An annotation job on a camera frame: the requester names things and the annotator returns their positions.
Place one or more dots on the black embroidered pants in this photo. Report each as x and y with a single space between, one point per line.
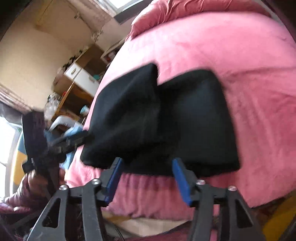
148 124

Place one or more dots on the dark grey headboard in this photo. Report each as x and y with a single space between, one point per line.
131 11

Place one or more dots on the left hand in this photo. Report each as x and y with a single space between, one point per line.
33 191

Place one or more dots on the wooden desk with white cabinet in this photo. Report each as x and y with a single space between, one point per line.
77 85

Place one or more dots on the small teal white pot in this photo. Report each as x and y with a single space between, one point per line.
84 111

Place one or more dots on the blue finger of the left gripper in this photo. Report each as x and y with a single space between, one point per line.
75 140

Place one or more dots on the pink bed sheet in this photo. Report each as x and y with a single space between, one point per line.
253 57

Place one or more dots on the blue cushioned armchair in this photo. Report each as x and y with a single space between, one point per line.
20 155

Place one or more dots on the window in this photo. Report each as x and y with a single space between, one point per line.
122 4

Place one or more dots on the left floral curtain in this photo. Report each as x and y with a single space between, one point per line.
94 15

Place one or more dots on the white plastic bag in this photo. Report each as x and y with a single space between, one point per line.
51 106

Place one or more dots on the white bedside table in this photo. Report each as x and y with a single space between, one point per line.
111 52

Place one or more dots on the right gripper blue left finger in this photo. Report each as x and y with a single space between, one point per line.
57 221

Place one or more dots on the crumpled dark pink duvet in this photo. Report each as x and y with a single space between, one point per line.
160 12

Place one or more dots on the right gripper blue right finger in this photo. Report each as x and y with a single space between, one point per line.
236 221

